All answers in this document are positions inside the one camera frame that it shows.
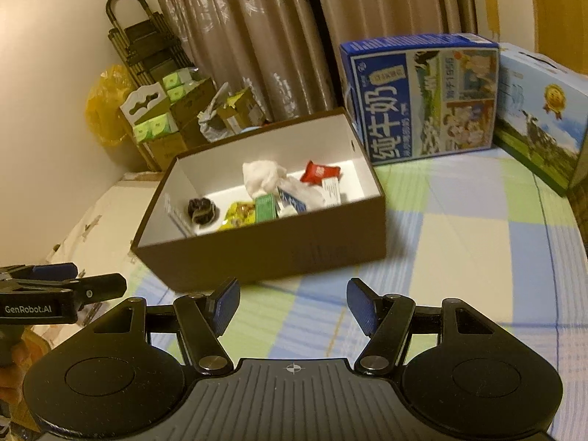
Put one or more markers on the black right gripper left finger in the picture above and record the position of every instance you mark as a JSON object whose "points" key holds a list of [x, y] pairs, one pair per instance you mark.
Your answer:
{"points": [[202, 320]]}

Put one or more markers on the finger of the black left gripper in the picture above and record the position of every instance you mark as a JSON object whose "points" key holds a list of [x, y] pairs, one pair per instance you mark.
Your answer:
{"points": [[97, 289], [54, 272]]}

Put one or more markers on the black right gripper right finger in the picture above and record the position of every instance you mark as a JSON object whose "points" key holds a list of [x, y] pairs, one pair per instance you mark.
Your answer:
{"points": [[385, 320]]}

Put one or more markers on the yellow snack packet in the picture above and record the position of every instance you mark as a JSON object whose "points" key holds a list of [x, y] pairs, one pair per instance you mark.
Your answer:
{"points": [[239, 214]]}

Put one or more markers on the blue clear plastic case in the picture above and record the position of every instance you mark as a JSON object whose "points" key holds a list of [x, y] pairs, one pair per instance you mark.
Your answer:
{"points": [[300, 196]]}

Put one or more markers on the white knitted towel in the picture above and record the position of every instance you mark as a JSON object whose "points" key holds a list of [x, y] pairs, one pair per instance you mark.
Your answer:
{"points": [[261, 177]]}

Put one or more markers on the person's left hand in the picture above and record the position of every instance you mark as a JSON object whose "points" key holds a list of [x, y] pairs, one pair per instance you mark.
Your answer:
{"points": [[16, 359]]}

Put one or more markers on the cream bedding with dog print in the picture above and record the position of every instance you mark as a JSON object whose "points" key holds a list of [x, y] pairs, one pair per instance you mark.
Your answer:
{"points": [[100, 242]]}

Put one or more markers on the dark velvet hair scrunchie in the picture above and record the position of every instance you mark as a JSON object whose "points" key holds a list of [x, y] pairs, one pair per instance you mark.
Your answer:
{"points": [[202, 211]]}

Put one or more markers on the checkered bed sheet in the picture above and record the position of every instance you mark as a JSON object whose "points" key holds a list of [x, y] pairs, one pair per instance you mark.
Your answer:
{"points": [[476, 226]]}

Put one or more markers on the green small box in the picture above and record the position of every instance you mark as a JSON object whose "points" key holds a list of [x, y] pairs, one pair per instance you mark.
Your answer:
{"points": [[265, 208]]}

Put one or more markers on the white paper medicine box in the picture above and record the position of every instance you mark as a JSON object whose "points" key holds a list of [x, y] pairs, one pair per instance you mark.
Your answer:
{"points": [[330, 187]]}

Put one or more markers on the brown cardboard storage box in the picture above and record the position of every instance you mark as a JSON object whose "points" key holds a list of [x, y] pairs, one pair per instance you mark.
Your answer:
{"points": [[189, 258]]}

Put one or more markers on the red candy wrapper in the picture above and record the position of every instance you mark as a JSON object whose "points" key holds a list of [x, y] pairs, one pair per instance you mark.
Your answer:
{"points": [[315, 173]]}

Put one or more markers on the yellow plastic bag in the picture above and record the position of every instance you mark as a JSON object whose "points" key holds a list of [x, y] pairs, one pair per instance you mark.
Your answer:
{"points": [[103, 116]]}

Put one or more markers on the cardboard box with tissue packs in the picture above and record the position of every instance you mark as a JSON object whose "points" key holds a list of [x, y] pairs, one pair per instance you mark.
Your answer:
{"points": [[164, 116]]}

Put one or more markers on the crumpled grey plastic bag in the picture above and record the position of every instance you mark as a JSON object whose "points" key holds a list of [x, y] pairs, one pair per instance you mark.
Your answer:
{"points": [[211, 124]]}

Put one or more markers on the small open cardboard box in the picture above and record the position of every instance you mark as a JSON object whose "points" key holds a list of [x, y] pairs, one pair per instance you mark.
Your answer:
{"points": [[241, 111]]}

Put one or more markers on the dark blue milk carton box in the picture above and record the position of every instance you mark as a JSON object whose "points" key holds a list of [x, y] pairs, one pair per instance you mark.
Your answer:
{"points": [[421, 96]]}

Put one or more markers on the black folding rack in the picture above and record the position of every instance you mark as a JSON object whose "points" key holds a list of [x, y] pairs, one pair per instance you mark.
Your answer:
{"points": [[148, 49]]}

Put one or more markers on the light blue milk carton box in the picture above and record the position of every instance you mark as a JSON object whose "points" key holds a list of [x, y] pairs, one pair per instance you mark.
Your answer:
{"points": [[541, 117]]}

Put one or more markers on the brown patterned curtain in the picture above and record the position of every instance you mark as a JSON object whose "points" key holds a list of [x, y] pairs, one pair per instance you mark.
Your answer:
{"points": [[287, 51]]}

